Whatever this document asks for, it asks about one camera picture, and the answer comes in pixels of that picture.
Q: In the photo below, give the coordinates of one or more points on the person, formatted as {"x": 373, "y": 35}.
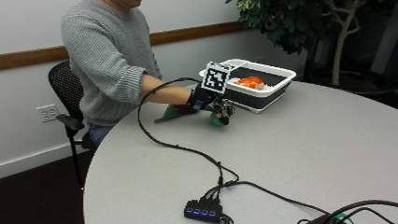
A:
{"x": 109, "y": 59}

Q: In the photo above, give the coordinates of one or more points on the black office chair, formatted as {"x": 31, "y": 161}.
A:
{"x": 69, "y": 102}

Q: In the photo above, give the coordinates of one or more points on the wooden wall rail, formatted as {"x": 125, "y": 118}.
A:
{"x": 125, "y": 43}

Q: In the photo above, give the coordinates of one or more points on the white and grey tub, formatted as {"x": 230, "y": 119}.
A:
{"x": 259, "y": 84}

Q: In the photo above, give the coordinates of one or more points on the black usb hub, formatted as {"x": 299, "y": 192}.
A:
{"x": 203, "y": 211}

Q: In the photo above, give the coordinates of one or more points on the green soft toy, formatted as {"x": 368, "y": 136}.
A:
{"x": 171, "y": 113}

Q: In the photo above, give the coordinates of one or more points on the white wall outlet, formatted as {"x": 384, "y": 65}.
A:
{"x": 47, "y": 113}

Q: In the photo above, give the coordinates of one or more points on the white marker cube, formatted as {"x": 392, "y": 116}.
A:
{"x": 216, "y": 78}

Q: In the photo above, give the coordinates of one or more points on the orange soft toy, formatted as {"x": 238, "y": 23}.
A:
{"x": 251, "y": 81}

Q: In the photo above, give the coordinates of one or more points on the potted indoor tree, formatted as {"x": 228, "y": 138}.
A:
{"x": 307, "y": 28}

